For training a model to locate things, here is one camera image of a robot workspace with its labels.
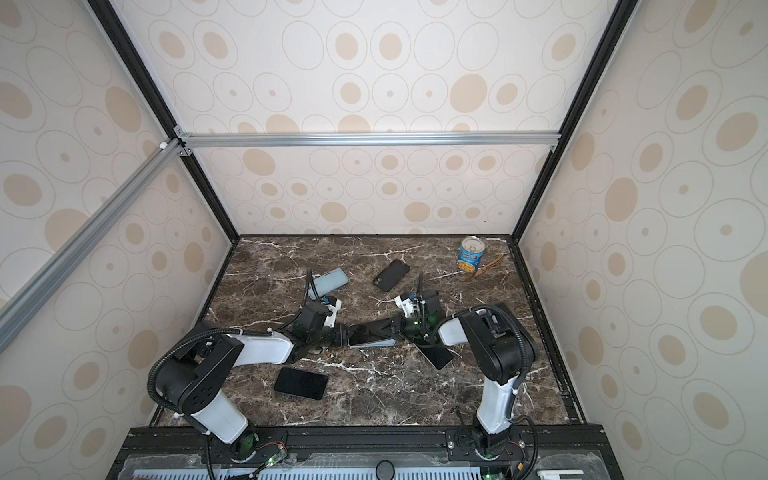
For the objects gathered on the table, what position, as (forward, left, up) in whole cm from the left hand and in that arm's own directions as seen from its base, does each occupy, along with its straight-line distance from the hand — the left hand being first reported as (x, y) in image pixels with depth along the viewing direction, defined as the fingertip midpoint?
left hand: (361, 330), depth 91 cm
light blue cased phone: (-4, -7, -1) cm, 8 cm away
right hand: (-1, -6, 0) cm, 6 cm away
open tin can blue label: (+26, -36, +5) cm, 45 cm away
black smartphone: (-14, +17, -6) cm, 23 cm away
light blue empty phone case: (+21, +14, -5) cm, 26 cm away
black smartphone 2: (-5, -23, -6) cm, 25 cm away
